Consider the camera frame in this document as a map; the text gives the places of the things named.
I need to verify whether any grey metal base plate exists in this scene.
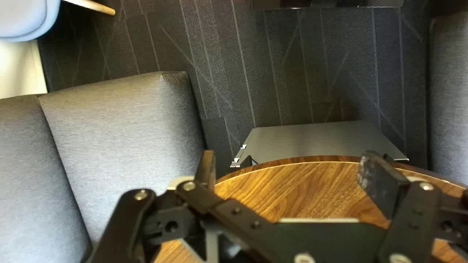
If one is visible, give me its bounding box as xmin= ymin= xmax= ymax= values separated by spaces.
xmin=230 ymin=119 xmax=411 ymax=169

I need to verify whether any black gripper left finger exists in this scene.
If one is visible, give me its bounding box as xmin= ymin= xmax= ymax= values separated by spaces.
xmin=90 ymin=148 xmax=275 ymax=263

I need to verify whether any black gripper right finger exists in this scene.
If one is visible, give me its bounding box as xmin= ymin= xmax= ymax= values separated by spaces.
xmin=359 ymin=150 xmax=468 ymax=263

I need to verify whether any blue chair with wooden legs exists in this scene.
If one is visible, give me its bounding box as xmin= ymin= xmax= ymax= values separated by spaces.
xmin=0 ymin=0 xmax=119 ymax=42

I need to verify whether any grey upholstered sofa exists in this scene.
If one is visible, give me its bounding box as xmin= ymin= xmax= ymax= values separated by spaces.
xmin=429 ymin=11 xmax=468 ymax=186
xmin=0 ymin=70 xmax=207 ymax=263

